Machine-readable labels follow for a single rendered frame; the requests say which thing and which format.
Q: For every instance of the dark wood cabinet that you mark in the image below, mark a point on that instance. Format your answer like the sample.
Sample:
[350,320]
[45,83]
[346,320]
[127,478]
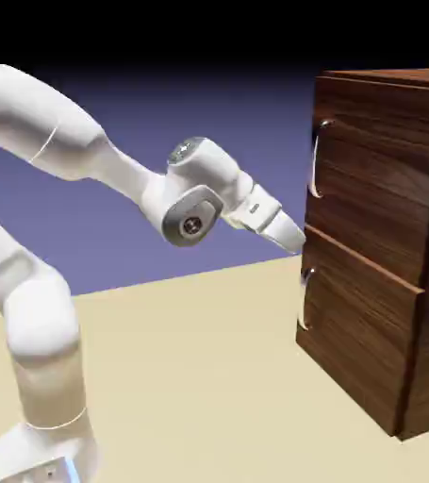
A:
[406,264]

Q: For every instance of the small dark wood door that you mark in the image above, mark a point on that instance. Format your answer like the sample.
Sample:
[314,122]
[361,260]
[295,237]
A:
[357,324]

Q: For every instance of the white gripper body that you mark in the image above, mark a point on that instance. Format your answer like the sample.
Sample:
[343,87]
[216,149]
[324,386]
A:
[285,230]

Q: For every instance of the large dark wood door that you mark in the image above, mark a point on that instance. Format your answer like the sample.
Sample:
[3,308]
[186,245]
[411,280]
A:
[380,188]

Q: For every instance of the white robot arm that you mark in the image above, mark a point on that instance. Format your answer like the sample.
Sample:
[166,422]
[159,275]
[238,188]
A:
[44,128]

